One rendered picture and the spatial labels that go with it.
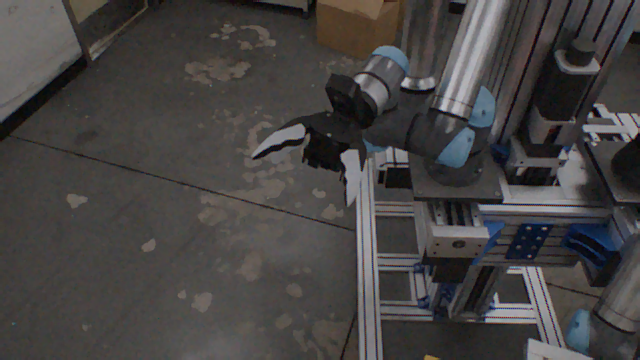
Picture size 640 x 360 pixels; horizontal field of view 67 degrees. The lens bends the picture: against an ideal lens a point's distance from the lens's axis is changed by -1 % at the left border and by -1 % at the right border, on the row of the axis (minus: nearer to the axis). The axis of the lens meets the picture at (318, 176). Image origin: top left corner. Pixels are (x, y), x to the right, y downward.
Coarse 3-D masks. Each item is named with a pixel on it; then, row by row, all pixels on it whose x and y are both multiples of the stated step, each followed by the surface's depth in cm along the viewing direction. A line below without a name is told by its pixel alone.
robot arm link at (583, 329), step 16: (624, 256) 86; (624, 272) 84; (608, 288) 87; (624, 288) 84; (608, 304) 86; (624, 304) 84; (576, 320) 89; (592, 320) 88; (608, 320) 85; (624, 320) 84; (576, 336) 88; (592, 336) 87; (608, 336) 86; (624, 336) 85; (592, 352) 87; (608, 352) 86; (624, 352) 85
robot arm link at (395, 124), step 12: (396, 108) 89; (384, 120) 88; (396, 120) 88; (408, 120) 88; (372, 132) 90; (384, 132) 89; (396, 132) 88; (372, 144) 93; (384, 144) 92; (396, 144) 89
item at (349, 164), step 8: (344, 152) 70; (352, 152) 70; (344, 160) 69; (352, 160) 69; (344, 168) 69; (352, 168) 68; (344, 176) 67; (352, 176) 67; (360, 176) 67; (344, 184) 68; (352, 184) 66; (344, 192) 66; (352, 192) 66; (344, 200) 66; (352, 200) 66
